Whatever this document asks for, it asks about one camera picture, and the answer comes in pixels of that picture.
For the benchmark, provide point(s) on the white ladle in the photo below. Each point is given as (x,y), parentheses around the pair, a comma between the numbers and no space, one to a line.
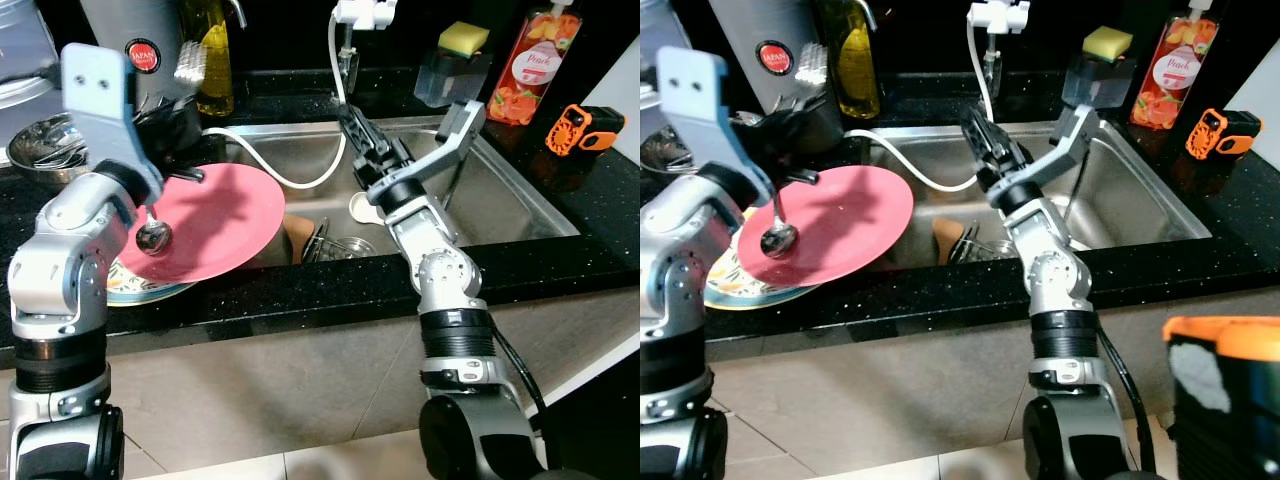
(362,210)

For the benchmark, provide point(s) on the pink plate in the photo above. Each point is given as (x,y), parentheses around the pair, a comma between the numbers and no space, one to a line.
(220,220)
(850,225)

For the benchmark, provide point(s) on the floral plate blue rim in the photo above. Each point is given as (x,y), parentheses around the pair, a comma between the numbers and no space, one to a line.
(740,297)
(140,292)

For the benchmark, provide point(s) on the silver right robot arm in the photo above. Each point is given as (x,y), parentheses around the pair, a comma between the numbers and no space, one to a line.
(1065,285)
(440,280)

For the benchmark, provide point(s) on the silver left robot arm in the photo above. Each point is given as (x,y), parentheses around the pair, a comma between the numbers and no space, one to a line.
(680,270)
(60,260)

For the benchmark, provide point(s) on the yellow oil bottle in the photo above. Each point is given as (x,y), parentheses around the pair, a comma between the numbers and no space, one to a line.
(860,75)
(215,70)

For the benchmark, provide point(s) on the grey water filter canister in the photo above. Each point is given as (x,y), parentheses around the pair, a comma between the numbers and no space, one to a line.
(770,25)
(150,25)

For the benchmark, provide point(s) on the white faucet head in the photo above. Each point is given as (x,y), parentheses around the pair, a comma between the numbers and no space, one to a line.
(1000,14)
(365,12)

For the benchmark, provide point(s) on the stainless steel sink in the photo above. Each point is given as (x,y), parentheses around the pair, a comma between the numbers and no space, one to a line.
(1140,205)
(500,200)

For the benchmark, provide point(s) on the yellow green sponge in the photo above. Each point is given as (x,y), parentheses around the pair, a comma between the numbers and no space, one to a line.
(1108,42)
(465,38)

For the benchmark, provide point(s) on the steel bowl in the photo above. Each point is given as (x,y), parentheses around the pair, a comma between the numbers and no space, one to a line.
(650,150)
(30,150)

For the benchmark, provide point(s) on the peach dish soap bottle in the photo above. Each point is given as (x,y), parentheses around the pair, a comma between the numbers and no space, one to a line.
(530,90)
(1170,95)

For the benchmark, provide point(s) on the orange black gadget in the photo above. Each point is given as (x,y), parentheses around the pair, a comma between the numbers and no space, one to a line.
(568,132)
(1208,135)

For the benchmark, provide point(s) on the white edged dark cabinet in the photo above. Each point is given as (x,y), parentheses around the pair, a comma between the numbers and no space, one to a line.
(610,420)

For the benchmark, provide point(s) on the orange topped black box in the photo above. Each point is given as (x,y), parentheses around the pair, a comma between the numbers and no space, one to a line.
(1250,420)

